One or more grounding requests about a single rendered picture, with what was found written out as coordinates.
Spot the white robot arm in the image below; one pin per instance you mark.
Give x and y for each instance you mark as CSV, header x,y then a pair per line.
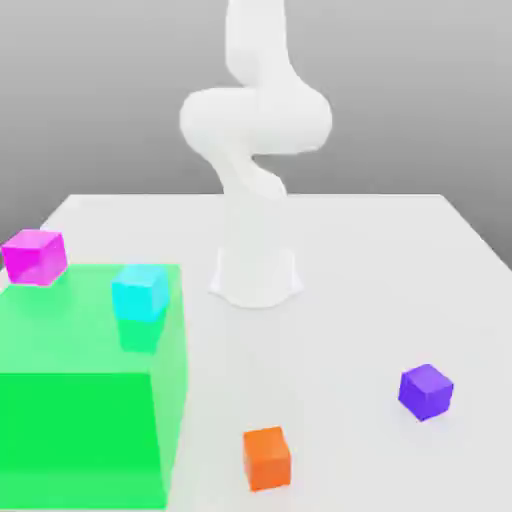
x,y
256,120

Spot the small cyan cube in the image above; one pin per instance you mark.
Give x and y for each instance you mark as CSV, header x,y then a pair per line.
x,y
140,294

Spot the small orange cube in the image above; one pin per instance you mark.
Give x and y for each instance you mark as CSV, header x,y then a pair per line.
x,y
267,460

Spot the small purple cube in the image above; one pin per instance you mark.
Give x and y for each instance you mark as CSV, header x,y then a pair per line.
x,y
426,392

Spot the small magenta cube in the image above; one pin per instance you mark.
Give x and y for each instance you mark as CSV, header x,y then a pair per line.
x,y
34,256

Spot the large green box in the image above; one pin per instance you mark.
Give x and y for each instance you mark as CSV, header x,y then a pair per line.
x,y
76,432

